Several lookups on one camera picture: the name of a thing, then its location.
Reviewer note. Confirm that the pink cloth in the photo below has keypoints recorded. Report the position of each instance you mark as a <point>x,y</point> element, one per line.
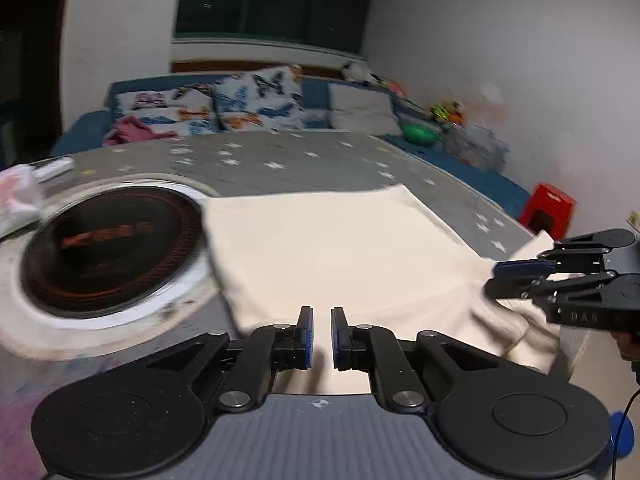
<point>135,132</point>

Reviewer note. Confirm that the large butterfly print pillow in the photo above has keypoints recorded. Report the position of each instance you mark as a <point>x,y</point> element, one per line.
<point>260,100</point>

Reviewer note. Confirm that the cream cloth garment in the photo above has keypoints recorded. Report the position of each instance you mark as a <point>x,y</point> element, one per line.
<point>350,260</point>

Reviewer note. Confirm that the clear plastic storage box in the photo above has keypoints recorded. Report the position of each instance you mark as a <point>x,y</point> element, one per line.
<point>475,145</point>

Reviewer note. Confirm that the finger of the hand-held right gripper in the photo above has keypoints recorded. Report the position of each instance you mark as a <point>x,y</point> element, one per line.
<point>517,267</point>
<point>507,289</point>

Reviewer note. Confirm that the red plastic stool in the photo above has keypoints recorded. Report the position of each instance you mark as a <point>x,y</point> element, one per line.
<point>550,197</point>

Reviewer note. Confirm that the white and black plush toy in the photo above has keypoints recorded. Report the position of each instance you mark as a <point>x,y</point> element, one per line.
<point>357,71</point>

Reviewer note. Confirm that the orange plush toy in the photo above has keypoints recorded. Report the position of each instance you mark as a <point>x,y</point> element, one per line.
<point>392,86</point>

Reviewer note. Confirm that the small orange toy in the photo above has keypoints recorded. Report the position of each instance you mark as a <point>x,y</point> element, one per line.
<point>456,116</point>

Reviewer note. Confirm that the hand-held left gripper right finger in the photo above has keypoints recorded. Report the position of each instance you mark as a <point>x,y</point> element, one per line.
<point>338,336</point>

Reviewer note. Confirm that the yellow and black toy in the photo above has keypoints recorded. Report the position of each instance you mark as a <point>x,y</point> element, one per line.
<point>440,111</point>

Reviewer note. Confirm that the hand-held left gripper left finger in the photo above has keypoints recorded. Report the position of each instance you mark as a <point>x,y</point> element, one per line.
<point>306,336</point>

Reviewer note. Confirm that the blue corner sofa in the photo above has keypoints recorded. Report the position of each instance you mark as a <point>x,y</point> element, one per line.
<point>315,92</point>

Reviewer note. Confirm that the small butterfly print pillow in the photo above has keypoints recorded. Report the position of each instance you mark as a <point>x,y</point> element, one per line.
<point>165,110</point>

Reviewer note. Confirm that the green round toy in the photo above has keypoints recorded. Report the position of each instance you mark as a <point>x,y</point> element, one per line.
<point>419,134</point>

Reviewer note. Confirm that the grey star-printed table mat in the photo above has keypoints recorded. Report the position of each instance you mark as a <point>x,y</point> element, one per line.
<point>300,160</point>

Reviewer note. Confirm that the round black induction cooker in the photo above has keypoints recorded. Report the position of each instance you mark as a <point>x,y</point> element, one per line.
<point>110,250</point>

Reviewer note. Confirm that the dark window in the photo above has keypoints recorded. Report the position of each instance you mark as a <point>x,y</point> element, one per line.
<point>275,5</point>

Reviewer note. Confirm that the blue round object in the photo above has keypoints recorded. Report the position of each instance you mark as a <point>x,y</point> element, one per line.
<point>623,435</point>

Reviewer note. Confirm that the white plastic bag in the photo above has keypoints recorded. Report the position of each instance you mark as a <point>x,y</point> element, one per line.
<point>17,195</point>

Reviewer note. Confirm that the plain grey pillow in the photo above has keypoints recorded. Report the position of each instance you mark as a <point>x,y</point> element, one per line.
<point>360,107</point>

